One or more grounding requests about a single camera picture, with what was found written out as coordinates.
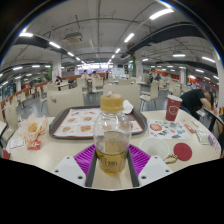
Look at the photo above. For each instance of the small red card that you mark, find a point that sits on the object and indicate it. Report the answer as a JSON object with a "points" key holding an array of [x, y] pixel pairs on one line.
{"points": [[6, 154]]}

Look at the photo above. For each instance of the person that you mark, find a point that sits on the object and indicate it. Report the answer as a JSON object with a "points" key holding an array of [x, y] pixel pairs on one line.
{"points": [[58, 80], [85, 75], [95, 75], [153, 78], [193, 98]]}

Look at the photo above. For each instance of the printed paper tray liner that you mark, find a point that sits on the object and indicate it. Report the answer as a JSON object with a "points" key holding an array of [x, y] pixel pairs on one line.
{"points": [[80, 121]]}

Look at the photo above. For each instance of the paper wrapper with fried food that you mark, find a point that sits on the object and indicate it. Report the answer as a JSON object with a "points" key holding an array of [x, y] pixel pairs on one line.
{"points": [[31, 128]]}

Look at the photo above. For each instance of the flat round red coaster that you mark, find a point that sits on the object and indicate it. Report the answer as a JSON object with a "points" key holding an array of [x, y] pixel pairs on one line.
{"points": [[182, 152]]}

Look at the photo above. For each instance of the group of ceiling lights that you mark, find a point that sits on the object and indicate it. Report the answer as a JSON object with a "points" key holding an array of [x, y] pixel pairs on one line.
{"points": [[161, 13]]}

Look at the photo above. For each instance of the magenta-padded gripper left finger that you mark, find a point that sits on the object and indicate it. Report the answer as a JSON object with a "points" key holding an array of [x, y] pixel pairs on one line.
{"points": [[71, 170]]}

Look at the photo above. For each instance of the white paper napkin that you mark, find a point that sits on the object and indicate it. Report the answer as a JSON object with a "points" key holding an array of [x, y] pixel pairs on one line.
{"points": [[128, 106]]}

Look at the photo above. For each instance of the red paper food sleeve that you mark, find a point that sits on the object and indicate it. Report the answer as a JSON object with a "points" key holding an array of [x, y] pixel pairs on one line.
{"points": [[34, 145]]}

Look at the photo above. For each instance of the ceiling air conditioner unit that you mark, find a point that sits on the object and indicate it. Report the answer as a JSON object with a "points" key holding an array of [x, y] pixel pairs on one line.
{"points": [[73, 38]]}

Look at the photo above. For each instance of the red paper cup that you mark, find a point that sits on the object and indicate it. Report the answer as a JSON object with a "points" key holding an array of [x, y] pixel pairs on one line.
{"points": [[173, 108]]}

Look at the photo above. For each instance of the dark brown food tray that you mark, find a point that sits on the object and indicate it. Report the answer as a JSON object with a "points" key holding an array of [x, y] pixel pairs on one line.
{"points": [[54, 126]]}

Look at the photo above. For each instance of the white paper slip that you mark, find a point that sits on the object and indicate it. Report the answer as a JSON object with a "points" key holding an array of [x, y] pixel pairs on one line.
{"points": [[16, 143]]}

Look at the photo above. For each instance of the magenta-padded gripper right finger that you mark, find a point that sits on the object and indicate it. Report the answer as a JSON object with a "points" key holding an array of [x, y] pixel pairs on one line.
{"points": [[153, 170]]}

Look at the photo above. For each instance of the small purple-white packet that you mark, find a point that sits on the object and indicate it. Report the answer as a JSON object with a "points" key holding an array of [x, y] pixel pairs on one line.
{"points": [[212, 140]]}

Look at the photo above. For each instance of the group of beige chairs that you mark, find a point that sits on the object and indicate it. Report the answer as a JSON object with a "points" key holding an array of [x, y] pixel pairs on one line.
{"points": [[96, 83]]}

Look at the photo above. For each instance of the clear bottle of yellow drink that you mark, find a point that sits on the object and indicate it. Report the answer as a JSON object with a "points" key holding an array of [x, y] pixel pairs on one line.
{"points": [[111, 133]]}

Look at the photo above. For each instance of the beige chair with round hole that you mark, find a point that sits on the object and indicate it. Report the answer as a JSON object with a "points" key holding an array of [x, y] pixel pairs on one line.
{"points": [[65, 100], [130, 93]]}

